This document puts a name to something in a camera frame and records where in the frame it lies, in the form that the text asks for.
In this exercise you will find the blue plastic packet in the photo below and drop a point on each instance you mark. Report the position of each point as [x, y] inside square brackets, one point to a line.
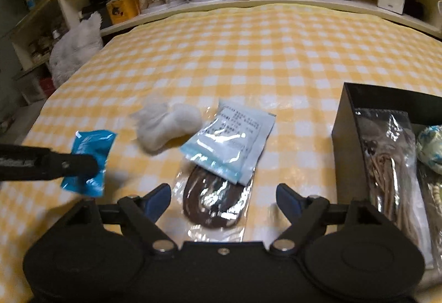
[91, 147]

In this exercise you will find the yellow small box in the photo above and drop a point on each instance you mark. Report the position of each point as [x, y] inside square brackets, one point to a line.
[122, 10]

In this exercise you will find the dark brown laces packet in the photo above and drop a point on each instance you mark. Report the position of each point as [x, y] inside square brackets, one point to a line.
[210, 203]

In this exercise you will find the group of small figurines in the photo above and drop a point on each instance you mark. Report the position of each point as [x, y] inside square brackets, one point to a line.
[46, 44]

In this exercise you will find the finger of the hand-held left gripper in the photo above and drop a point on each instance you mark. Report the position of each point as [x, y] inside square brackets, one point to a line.
[74, 165]

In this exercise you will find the clear plastic box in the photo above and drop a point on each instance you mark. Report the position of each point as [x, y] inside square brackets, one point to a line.
[28, 89]

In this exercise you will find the green patterned fabric ball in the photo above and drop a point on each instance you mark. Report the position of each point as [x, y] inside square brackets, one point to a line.
[431, 149]

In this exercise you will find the black fluffy item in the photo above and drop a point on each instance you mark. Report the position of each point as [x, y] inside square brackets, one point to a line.
[414, 9]

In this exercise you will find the beige laces clear packet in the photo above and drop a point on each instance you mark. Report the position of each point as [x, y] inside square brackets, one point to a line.
[390, 168]

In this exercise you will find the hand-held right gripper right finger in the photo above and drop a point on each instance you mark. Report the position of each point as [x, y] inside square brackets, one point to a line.
[289, 201]

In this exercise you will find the black cardboard box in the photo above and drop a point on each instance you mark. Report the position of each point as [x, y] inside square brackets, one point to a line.
[342, 116]

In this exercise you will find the yellow checked blanket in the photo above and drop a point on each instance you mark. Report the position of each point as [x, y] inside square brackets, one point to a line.
[241, 58]

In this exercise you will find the white fluffy pillow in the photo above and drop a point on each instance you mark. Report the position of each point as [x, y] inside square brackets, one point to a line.
[74, 51]

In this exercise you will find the light blue white sachet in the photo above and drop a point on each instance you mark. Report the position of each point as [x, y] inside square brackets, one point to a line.
[228, 140]

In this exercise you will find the red small box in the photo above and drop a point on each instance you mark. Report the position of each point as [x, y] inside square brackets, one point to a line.
[46, 86]

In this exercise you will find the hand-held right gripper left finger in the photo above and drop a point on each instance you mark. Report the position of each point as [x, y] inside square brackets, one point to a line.
[157, 202]

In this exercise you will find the white cotton wad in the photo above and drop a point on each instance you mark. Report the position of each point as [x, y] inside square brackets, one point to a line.
[162, 127]

